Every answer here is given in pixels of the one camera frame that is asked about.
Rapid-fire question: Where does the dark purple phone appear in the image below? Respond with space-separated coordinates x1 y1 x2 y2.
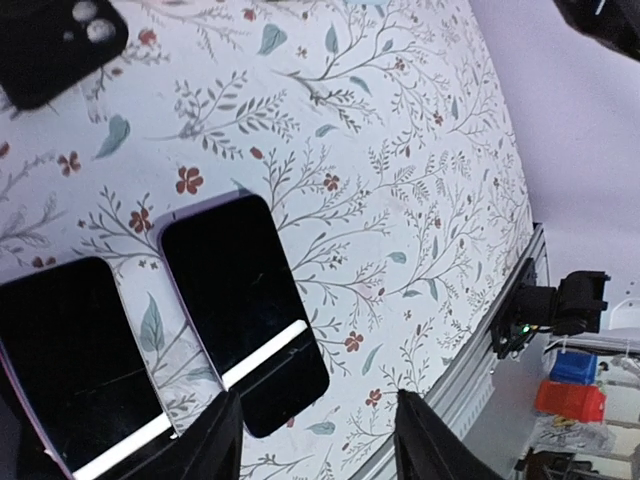
158 190 330 438

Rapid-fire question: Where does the red storage bin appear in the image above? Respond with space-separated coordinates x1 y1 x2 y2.
534 380 606 423

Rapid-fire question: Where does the blue storage bin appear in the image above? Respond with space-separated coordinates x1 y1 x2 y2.
549 351 598 385

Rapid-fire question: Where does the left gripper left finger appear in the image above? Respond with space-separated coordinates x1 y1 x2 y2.
125 392 243 480

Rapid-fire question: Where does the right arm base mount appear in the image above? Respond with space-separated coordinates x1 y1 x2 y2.
490 257 555 360

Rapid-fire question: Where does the black phone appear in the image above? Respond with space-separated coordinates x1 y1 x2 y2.
1 257 173 479

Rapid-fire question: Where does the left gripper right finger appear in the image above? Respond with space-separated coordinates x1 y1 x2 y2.
393 389 501 480

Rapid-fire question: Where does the black phone case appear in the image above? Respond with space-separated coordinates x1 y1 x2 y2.
1 1 129 110

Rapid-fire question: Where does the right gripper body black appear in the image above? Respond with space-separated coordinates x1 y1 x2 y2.
554 0 640 61

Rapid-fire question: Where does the floral table mat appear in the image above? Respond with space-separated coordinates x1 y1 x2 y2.
1 1 533 479

